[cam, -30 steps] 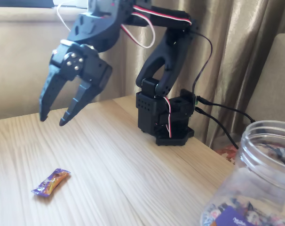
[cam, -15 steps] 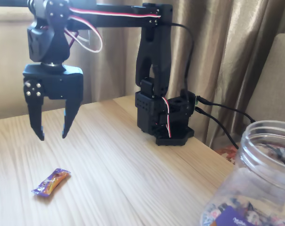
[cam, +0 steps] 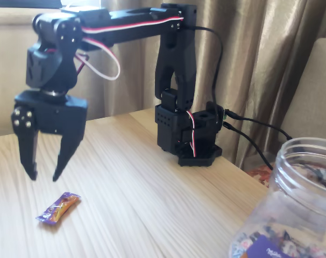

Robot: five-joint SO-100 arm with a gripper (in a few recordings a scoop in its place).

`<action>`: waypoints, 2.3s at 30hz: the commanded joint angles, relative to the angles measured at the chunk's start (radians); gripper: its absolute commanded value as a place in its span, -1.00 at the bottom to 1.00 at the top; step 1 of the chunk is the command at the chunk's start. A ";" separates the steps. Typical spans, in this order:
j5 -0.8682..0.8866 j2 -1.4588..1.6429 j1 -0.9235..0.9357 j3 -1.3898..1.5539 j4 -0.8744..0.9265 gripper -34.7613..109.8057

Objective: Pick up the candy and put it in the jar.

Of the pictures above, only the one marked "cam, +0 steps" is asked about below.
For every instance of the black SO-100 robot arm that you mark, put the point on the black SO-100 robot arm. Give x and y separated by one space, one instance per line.
179 67

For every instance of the black flat object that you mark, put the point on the black flat object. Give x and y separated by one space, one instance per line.
23 3

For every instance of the beige window sill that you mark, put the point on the beige window sill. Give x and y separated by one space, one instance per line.
7 16

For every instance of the beige satin curtain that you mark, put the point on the beige satin curtain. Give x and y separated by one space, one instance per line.
259 53

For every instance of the beige upholstered chair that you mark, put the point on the beige upholstered chair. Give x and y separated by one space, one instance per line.
321 80

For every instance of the patterned red rug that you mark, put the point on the patterned red rug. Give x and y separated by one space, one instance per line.
259 174

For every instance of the purple candy bar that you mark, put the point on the purple candy bar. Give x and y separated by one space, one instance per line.
58 208

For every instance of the clear plastic candy jar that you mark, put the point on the clear plastic candy jar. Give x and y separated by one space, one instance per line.
286 215

